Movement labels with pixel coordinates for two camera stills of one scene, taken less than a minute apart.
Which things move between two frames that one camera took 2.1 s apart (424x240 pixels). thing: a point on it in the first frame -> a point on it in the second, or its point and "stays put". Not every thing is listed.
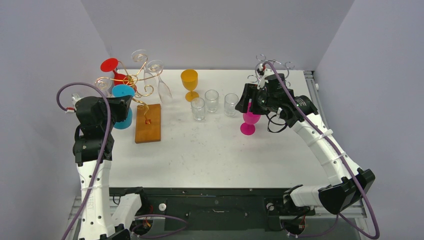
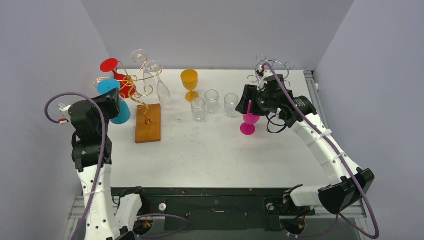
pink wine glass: [249, 118] stays put
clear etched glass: [198, 109] stays put
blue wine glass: [119, 90] -> [106, 85]
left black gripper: [121, 104] -> [110, 100]
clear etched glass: [211, 97] stays put
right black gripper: [245, 99] stays put
